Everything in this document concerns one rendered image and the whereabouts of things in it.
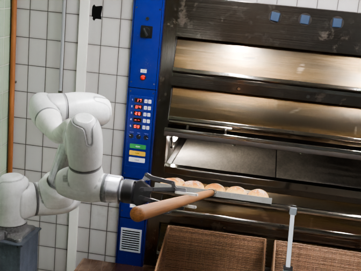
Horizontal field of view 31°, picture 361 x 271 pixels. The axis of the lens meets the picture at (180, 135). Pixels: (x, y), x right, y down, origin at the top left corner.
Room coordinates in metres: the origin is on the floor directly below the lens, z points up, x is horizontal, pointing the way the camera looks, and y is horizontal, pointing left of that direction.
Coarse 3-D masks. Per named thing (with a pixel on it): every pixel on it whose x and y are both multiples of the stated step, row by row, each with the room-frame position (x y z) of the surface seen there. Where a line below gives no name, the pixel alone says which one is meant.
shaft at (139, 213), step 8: (200, 192) 2.23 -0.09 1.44; (208, 192) 2.49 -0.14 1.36; (168, 200) 1.48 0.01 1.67; (176, 200) 1.58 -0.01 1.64; (184, 200) 1.72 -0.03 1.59; (192, 200) 1.91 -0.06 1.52; (136, 208) 1.14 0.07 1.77; (144, 208) 1.15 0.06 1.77; (152, 208) 1.22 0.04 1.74; (160, 208) 1.31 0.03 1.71; (168, 208) 1.42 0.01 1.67; (176, 208) 1.59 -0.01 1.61; (136, 216) 1.13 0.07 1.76; (144, 216) 1.14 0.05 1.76; (152, 216) 1.23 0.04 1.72
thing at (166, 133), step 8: (176, 136) 3.23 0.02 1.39; (184, 136) 3.23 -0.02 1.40; (192, 136) 3.22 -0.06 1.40; (200, 136) 3.22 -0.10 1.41; (240, 144) 3.19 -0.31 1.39; (248, 144) 3.18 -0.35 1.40; (256, 144) 3.18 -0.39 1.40; (264, 144) 3.17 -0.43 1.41; (272, 144) 3.17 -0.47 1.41; (304, 152) 3.15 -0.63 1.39; (312, 152) 3.14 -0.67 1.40; (320, 152) 3.14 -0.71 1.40; (328, 152) 3.13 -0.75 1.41; (336, 152) 3.13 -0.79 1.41
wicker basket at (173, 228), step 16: (176, 240) 3.32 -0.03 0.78; (192, 240) 3.31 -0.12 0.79; (208, 240) 3.30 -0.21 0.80; (224, 240) 3.30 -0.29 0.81; (240, 240) 3.29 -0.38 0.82; (256, 240) 3.28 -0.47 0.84; (160, 256) 3.08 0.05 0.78; (192, 256) 3.29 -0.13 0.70; (208, 256) 3.28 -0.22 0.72; (224, 256) 3.28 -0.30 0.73; (240, 256) 3.27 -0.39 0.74; (256, 256) 3.26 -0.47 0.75
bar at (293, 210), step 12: (156, 192) 3.01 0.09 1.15; (168, 192) 3.00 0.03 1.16; (240, 204) 2.96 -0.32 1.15; (252, 204) 2.95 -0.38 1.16; (264, 204) 2.94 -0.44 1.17; (276, 204) 2.94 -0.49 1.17; (336, 216) 2.90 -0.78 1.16; (348, 216) 2.89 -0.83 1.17; (360, 216) 2.89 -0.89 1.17; (288, 240) 2.82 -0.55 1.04; (288, 252) 2.78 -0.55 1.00; (288, 264) 2.74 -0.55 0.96
